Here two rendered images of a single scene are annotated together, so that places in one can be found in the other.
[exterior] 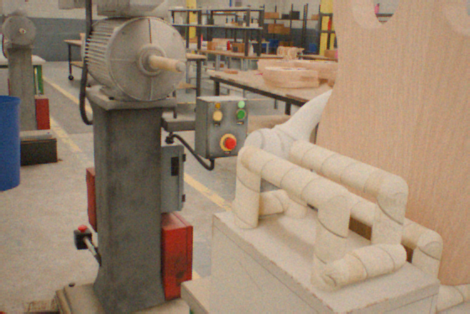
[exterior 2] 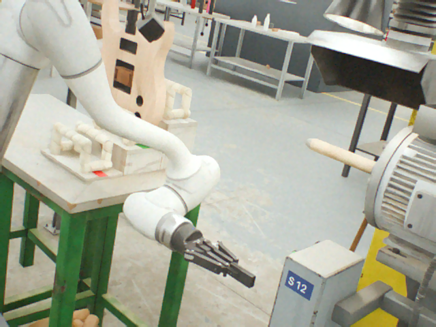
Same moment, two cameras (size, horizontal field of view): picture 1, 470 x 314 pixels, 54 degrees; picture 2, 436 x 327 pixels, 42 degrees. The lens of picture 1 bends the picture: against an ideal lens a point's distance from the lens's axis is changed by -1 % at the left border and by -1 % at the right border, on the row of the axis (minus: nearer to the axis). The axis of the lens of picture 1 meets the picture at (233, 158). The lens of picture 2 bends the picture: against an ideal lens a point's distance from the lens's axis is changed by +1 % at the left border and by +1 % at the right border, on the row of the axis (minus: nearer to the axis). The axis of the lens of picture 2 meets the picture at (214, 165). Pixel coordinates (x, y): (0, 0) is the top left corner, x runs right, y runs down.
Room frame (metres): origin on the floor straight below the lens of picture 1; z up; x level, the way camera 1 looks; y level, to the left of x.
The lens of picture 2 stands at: (2.51, -0.56, 1.62)
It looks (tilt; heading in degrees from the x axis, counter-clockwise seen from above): 19 degrees down; 160
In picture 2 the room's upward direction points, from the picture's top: 12 degrees clockwise
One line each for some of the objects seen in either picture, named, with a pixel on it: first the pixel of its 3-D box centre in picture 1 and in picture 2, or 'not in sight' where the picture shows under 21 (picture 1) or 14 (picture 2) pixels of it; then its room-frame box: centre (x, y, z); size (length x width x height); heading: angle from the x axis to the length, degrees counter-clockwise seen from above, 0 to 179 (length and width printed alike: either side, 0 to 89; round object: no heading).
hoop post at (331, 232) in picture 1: (330, 243); not in sight; (0.44, -0.10, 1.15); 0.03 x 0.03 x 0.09
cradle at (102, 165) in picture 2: not in sight; (97, 165); (0.78, -0.33, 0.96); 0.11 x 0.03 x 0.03; 121
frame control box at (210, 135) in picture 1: (206, 131); (345, 322); (1.64, 0.11, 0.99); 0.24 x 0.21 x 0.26; 31
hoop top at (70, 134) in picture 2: not in sight; (71, 135); (0.71, -0.41, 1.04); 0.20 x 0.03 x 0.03; 30
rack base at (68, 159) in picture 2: not in sight; (81, 162); (0.69, -0.37, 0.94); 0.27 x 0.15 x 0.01; 31
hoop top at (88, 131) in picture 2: not in sight; (93, 133); (0.67, -0.34, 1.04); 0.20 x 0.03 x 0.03; 30
